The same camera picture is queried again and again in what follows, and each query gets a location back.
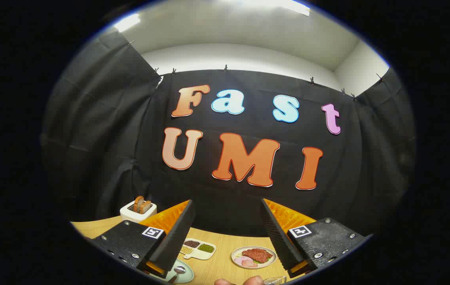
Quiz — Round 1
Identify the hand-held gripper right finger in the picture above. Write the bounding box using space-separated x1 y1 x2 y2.
260 198 372 279

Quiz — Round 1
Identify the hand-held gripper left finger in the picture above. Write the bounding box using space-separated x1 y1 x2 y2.
90 200 196 279

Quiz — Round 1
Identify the metal spoon with wooden handle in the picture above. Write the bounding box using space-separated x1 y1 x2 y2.
168 266 186 284

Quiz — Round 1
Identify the white divided dish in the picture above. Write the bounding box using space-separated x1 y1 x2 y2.
179 238 216 260

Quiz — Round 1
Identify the brown steak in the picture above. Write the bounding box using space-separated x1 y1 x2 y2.
242 248 273 264

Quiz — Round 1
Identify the light blue plate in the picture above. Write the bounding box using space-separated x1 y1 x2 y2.
152 259 194 283

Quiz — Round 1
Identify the beige round plate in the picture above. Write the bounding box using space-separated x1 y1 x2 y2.
231 246 277 270

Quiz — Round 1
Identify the white toaster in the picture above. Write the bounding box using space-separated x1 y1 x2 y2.
120 200 157 223

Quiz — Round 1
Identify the ceiling light strip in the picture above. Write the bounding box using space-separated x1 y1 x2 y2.
114 14 141 32

